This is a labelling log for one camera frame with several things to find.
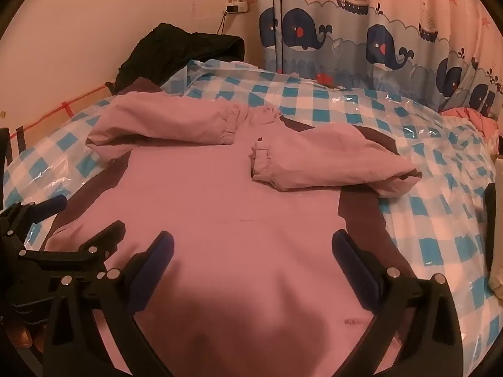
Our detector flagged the pink and brown jacket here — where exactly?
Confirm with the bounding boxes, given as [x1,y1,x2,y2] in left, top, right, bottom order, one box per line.
[43,90,423,377]

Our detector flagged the black jacket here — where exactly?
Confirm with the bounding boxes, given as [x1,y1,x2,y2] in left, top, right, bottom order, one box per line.
[115,24,245,96]

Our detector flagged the whale print curtain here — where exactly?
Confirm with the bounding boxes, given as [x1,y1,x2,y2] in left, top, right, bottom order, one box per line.
[251,0,503,120]

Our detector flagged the pink cloth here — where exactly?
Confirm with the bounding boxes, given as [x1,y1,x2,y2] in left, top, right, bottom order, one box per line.
[440,107,500,142]

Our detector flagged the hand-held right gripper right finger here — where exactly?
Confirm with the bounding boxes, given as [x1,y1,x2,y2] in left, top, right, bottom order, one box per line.
[331,230,466,377]

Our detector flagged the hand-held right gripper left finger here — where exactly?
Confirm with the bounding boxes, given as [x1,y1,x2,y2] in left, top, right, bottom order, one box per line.
[42,231,175,377]

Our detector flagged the red lined bed sheet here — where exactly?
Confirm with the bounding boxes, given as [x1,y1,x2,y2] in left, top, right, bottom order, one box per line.
[8,82,119,144]

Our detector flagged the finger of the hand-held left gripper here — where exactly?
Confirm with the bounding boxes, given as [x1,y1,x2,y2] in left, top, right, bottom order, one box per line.
[0,194,68,230]
[16,220,126,277]

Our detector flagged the blue checked bed cover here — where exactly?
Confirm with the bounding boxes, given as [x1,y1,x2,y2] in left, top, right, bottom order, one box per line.
[0,61,503,362]

